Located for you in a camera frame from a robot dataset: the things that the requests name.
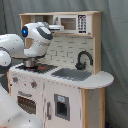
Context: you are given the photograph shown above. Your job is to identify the toy microwave door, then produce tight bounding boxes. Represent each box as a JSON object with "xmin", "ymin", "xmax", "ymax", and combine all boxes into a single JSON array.
[{"xmin": 54, "ymin": 15, "xmax": 91, "ymax": 34}]

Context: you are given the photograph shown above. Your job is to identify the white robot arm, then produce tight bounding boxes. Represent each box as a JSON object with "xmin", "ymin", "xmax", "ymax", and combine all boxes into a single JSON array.
[{"xmin": 0, "ymin": 22, "xmax": 53, "ymax": 128}]

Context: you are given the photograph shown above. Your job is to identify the wooden toy kitchen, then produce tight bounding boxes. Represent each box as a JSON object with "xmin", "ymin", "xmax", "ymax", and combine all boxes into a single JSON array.
[{"xmin": 9, "ymin": 11, "xmax": 114, "ymax": 128}]

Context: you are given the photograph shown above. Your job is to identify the grey toy sink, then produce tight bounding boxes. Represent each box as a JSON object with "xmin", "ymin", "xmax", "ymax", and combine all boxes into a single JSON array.
[{"xmin": 52, "ymin": 68, "xmax": 92, "ymax": 81}]

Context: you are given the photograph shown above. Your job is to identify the black toy faucet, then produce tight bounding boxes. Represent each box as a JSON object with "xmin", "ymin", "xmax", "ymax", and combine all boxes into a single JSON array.
[{"xmin": 75, "ymin": 51, "xmax": 93, "ymax": 70}]

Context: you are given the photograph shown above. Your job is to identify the black toy stovetop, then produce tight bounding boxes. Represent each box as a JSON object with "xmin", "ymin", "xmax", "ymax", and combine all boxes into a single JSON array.
[{"xmin": 18, "ymin": 64, "xmax": 55, "ymax": 74}]

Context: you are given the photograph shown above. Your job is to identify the silver toy pot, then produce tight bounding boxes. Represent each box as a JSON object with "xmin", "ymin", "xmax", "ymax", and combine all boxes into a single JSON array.
[{"xmin": 23, "ymin": 58, "xmax": 38, "ymax": 68}]

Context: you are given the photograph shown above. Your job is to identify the right red stove knob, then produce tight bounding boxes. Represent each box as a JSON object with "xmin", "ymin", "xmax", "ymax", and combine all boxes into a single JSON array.
[{"xmin": 31, "ymin": 81, "xmax": 37, "ymax": 88}]

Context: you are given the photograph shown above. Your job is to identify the red stove knob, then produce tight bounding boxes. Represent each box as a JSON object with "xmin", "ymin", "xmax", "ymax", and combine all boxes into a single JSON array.
[
  {"xmin": 12, "ymin": 77, "xmax": 18, "ymax": 83},
  {"xmin": 31, "ymin": 81, "xmax": 37, "ymax": 88}
]

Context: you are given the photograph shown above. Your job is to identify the grey range hood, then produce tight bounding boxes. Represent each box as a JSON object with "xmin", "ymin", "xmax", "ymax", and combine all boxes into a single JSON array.
[{"xmin": 49, "ymin": 25, "xmax": 64, "ymax": 31}]

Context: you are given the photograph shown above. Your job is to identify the grey ice dispenser panel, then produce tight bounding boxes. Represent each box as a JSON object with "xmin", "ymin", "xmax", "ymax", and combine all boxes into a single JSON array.
[{"xmin": 54, "ymin": 94, "xmax": 70, "ymax": 120}]

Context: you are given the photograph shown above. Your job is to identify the toy oven door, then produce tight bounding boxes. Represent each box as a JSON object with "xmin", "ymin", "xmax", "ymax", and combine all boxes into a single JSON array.
[{"xmin": 16, "ymin": 90, "xmax": 43, "ymax": 118}]

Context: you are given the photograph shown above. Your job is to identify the left red stove knob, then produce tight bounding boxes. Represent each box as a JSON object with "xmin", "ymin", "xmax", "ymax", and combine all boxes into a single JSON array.
[{"xmin": 12, "ymin": 77, "xmax": 18, "ymax": 83}]

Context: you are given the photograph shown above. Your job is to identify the grey cabinet door handle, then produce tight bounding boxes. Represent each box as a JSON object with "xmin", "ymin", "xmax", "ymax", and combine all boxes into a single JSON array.
[{"xmin": 47, "ymin": 102, "xmax": 51, "ymax": 120}]

